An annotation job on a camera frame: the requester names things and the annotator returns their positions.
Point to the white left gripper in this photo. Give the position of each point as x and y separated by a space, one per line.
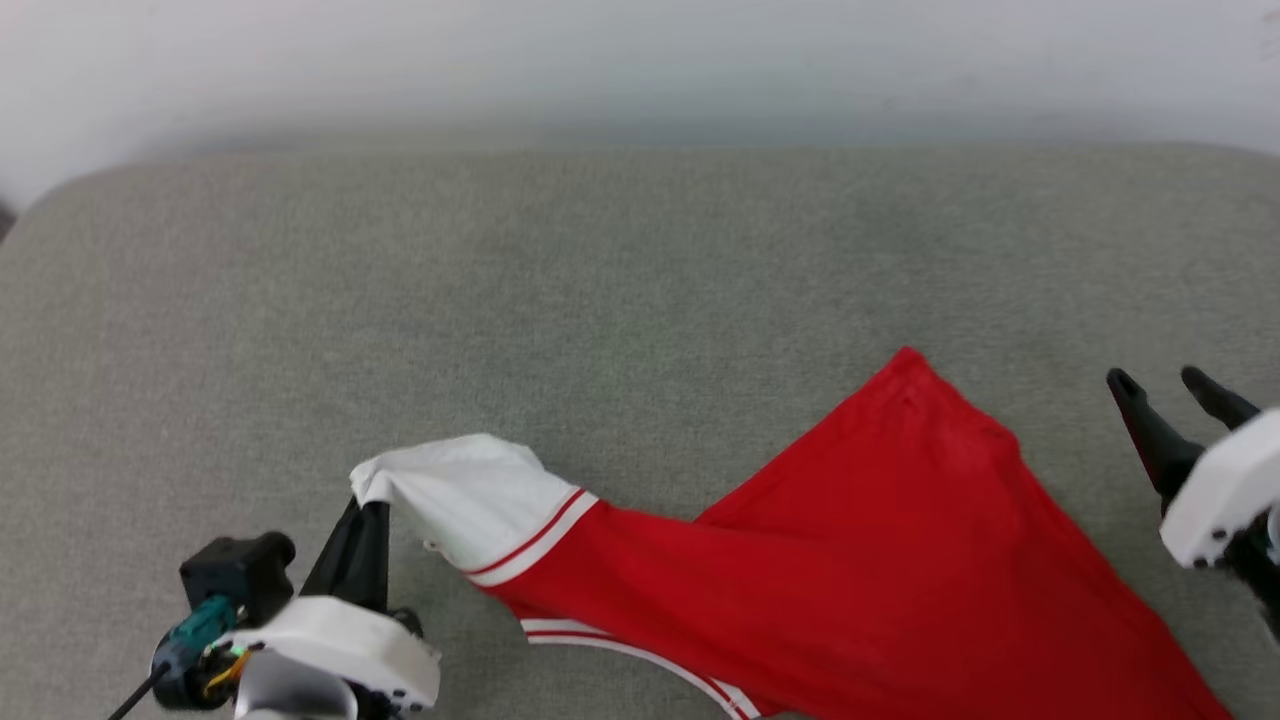
350 640

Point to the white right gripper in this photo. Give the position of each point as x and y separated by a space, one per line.
1225 490

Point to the red and white shirt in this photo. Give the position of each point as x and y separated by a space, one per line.
900 550

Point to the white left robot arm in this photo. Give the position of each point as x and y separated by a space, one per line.
290 695

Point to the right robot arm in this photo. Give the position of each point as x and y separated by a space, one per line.
1260 580

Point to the grey fabric sofa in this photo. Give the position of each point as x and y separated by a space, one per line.
600 300

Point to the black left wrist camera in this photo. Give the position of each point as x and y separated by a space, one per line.
240 575

